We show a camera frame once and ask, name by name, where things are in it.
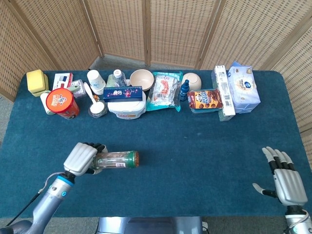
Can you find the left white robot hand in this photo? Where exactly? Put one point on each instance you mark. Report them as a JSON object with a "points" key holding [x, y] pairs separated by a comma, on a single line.
{"points": [[79, 158]]}

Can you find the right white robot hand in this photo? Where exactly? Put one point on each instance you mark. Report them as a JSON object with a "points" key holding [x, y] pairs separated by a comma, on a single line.
{"points": [[290, 185]]}

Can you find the clear plastic bottle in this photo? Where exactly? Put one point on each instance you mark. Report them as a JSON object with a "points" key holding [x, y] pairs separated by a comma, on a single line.
{"points": [[117, 159]]}

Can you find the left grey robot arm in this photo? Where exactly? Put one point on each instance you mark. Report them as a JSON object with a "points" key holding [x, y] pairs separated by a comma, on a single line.
{"points": [[47, 204]]}

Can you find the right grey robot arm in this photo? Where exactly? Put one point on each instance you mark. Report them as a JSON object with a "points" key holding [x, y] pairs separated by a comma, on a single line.
{"points": [[298, 225]]}

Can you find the small patterned dark bowl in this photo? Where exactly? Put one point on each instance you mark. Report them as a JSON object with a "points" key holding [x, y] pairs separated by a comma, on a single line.
{"points": [[101, 114]]}

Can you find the red snack canister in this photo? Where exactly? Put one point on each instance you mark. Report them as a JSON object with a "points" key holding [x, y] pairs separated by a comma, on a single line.
{"points": [[62, 102]]}

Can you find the pale green white cylinder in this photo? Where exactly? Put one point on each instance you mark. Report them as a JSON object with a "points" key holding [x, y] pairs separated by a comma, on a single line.
{"points": [[44, 102]]}

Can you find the white plastic detergent tub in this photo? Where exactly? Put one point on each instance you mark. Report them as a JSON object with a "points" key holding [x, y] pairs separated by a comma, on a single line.
{"points": [[126, 109]]}

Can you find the small clear plastic box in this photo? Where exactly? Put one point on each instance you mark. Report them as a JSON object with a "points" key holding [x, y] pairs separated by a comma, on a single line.
{"points": [[80, 83]]}

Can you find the long navy blue box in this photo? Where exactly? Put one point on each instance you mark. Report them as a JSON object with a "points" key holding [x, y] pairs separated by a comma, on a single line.
{"points": [[123, 94]]}

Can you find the stack of white paper cups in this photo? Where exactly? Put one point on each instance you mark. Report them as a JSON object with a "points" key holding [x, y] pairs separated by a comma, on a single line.
{"points": [[95, 79]]}

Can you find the small red white box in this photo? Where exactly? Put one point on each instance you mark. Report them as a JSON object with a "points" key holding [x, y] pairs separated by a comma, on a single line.
{"points": [[62, 79]]}

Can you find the yellow green sponge block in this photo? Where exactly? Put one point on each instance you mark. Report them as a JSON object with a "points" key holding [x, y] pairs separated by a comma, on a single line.
{"points": [[36, 80]]}

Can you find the clear water bottle white cap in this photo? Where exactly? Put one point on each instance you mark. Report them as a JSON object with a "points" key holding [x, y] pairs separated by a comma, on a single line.
{"points": [[117, 75]]}

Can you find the dark teal table cloth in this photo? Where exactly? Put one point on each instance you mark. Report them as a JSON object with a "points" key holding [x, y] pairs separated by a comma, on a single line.
{"points": [[170, 146]]}

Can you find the green white tissue box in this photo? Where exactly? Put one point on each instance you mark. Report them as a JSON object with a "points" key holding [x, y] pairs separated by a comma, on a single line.
{"points": [[226, 118]]}

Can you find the grey robot torso base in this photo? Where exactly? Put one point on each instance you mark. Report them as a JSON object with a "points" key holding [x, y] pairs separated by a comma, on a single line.
{"points": [[151, 225]]}

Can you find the blue white tissue pack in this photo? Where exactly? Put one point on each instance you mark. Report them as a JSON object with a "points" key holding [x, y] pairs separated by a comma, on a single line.
{"points": [[243, 90]]}

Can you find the teal clear snack bag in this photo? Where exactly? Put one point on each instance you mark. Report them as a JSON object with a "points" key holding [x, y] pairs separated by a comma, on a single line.
{"points": [[164, 91]]}

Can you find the long white carton box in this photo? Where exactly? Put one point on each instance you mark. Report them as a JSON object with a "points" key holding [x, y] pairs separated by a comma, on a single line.
{"points": [[224, 90]]}

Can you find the Hello Panda cookie box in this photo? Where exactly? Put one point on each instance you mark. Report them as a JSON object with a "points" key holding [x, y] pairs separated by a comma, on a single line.
{"points": [[204, 98]]}

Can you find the blue spray bottle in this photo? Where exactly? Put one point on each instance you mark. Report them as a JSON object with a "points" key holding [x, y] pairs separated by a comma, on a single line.
{"points": [[184, 91]]}

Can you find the upside down beige bowl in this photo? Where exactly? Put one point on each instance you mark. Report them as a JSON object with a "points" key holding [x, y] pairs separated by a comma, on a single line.
{"points": [[193, 79]]}

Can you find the wicker folding screen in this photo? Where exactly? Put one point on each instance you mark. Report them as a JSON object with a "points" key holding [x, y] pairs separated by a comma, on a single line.
{"points": [[178, 31]]}

